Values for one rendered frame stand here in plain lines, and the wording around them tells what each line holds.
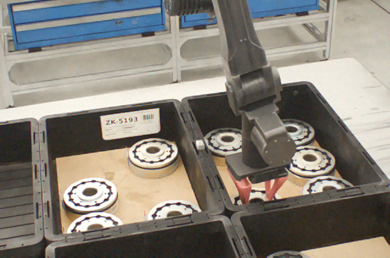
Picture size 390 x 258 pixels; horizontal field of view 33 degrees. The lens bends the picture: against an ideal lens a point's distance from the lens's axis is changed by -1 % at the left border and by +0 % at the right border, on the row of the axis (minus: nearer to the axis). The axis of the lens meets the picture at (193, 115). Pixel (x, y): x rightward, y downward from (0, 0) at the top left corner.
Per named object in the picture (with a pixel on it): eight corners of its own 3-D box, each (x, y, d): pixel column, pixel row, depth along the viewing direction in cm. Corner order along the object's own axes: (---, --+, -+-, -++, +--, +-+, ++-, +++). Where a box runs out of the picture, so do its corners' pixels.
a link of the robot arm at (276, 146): (272, 61, 110) (223, 78, 109) (298, 94, 101) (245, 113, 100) (283, 119, 117) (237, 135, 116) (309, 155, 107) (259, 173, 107)
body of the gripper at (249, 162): (291, 171, 117) (293, 136, 113) (237, 184, 115) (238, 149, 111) (275, 151, 123) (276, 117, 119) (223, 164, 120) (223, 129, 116)
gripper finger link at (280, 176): (287, 208, 121) (289, 166, 116) (251, 218, 119) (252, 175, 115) (271, 186, 127) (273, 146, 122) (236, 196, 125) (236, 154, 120)
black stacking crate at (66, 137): (47, 163, 145) (39, 118, 139) (180, 144, 150) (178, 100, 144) (55, 295, 112) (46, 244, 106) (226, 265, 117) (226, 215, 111)
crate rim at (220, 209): (39, 125, 140) (38, 116, 139) (179, 107, 145) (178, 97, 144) (46, 254, 106) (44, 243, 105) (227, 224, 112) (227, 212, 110)
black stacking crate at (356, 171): (181, 143, 150) (180, 99, 144) (306, 125, 155) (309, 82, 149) (228, 265, 117) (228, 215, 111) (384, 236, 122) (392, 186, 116)
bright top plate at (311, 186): (297, 180, 130) (297, 178, 129) (347, 175, 131) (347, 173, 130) (311, 214, 121) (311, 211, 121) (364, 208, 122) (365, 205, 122)
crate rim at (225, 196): (179, 107, 145) (178, 97, 144) (309, 89, 150) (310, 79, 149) (227, 224, 112) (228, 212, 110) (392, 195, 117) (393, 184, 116)
